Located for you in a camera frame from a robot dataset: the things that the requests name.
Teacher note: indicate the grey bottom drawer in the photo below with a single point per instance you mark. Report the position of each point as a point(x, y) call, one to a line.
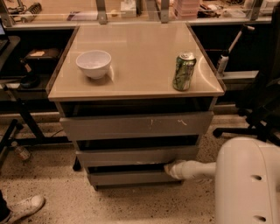
point(122, 175)

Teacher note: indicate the grey drawer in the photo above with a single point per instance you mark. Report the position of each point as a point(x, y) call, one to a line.
point(136, 156)
point(122, 175)
point(134, 126)

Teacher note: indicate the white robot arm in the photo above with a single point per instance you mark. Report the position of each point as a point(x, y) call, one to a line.
point(247, 180)

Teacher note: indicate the grey drawer cabinet with top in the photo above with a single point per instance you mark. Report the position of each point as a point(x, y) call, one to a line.
point(139, 81)

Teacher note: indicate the grey middle drawer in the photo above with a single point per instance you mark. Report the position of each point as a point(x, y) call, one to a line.
point(136, 156)

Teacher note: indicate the grey top drawer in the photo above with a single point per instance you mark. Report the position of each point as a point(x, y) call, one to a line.
point(134, 126)

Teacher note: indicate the white ceramic bowl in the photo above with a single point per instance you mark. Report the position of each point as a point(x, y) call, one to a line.
point(94, 64)

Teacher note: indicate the green soda can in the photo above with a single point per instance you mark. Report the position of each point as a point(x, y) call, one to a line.
point(185, 64)

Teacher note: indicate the black box with label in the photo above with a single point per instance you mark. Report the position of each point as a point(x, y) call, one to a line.
point(41, 56)

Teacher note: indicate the pink stacked trays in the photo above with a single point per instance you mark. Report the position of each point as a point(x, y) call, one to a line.
point(184, 9)

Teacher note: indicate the dark round object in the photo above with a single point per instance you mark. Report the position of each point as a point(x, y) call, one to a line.
point(29, 81)

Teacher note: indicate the black office chair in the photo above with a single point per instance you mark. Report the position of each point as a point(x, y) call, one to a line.
point(259, 102)

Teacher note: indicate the plastic water bottle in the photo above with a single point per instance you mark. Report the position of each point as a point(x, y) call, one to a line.
point(21, 151)

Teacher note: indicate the white sneaker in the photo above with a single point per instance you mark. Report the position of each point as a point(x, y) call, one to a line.
point(26, 207)

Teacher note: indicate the black stand frame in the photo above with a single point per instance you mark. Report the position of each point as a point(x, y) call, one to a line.
point(24, 123)

